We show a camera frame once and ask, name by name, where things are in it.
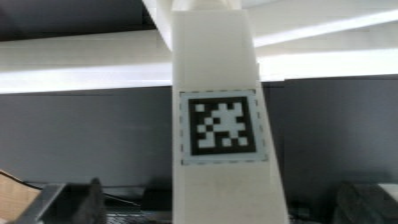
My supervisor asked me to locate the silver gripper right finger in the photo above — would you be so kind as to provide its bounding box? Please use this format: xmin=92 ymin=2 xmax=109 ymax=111
xmin=330 ymin=182 xmax=398 ymax=224

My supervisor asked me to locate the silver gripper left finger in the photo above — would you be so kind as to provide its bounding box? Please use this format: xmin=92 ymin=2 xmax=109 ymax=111
xmin=12 ymin=178 xmax=106 ymax=224

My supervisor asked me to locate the white desk leg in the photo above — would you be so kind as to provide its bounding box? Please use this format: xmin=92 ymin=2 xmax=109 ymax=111
xmin=172 ymin=9 xmax=289 ymax=224

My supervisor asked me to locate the white desk top tray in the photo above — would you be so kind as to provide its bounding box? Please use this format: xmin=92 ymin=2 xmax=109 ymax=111
xmin=141 ymin=0 xmax=398 ymax=47

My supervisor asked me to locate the white front fence rail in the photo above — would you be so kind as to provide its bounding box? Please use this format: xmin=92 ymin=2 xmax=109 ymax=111
xmin=0 ymin=30 xmax=398 ymax=94

